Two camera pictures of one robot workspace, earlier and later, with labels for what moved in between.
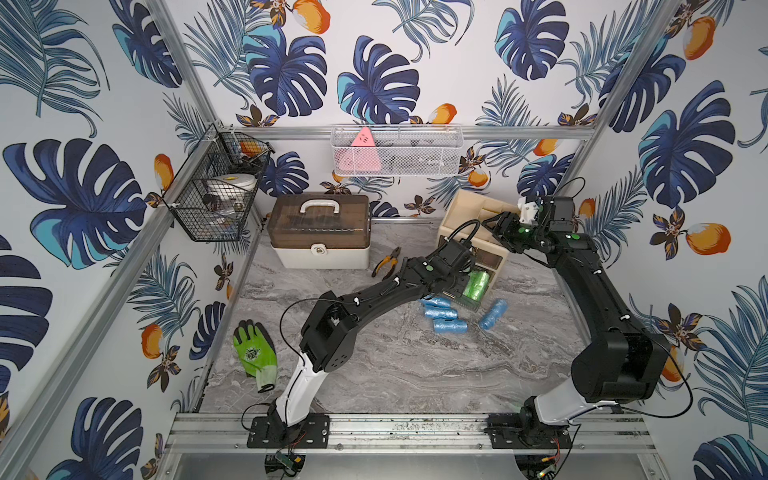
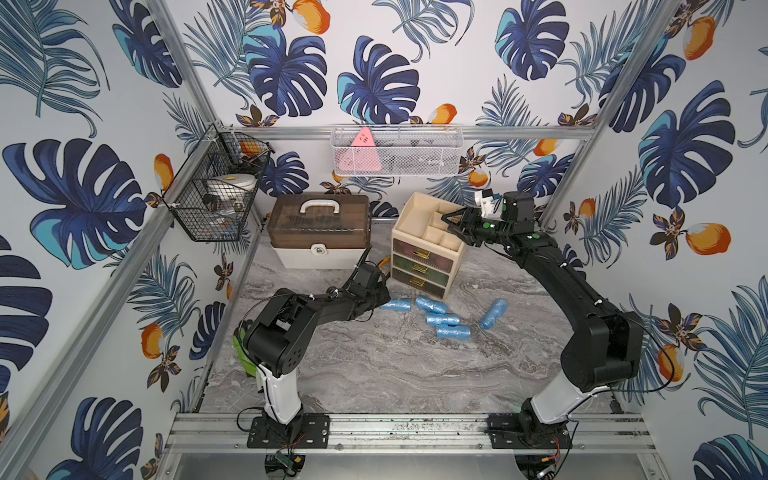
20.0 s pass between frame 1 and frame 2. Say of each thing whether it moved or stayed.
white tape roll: stayed
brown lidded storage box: stayed
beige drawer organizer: moved
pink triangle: stayed
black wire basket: stayed
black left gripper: moved
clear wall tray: stayed
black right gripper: moved
